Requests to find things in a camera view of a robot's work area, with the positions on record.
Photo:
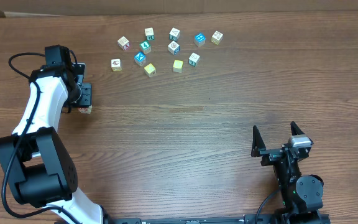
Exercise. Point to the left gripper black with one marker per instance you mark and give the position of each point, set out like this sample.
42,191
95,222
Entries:
86,99

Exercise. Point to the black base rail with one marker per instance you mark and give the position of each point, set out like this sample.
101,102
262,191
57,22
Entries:
247,219

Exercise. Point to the blue X block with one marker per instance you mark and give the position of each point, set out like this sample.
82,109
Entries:
140,58

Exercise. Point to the yellow block right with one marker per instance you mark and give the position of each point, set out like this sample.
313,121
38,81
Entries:
177,66

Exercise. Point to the block with red side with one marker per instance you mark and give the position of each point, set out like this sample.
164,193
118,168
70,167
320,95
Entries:
124,43

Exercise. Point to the yellow block left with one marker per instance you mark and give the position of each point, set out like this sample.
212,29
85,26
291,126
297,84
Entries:
150,70

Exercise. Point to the blue top block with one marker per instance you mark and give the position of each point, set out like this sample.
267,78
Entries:
199,39

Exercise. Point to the block with green letter side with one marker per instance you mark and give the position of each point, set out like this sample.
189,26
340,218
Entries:
149,33

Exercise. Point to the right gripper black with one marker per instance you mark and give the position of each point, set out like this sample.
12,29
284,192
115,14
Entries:
271,155

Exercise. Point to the cream block teal side top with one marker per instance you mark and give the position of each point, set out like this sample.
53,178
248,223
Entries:
174,34

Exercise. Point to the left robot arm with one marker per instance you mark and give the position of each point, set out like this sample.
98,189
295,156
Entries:
39,174

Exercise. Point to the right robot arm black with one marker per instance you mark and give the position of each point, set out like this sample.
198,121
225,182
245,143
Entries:
301,194

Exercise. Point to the cardboard wall panel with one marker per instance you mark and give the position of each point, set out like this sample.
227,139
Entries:
21,8

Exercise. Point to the green number four block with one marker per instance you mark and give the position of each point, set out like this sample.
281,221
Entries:
145,47

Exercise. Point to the cream block blue side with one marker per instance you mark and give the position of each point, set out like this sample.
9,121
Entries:
173,47

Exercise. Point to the cream block teal side lower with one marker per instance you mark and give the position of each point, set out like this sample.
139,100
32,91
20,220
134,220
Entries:
194,59

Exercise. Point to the cream block red edge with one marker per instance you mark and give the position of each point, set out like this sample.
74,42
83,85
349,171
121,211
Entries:
86,110

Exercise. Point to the cream block teal side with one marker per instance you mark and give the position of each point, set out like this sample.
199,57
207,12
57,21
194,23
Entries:
174,34
194,59

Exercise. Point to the cream block with red drawing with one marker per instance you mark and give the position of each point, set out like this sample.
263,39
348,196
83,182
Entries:
116,64

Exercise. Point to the cream block yellow side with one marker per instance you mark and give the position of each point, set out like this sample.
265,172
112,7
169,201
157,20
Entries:
217,37

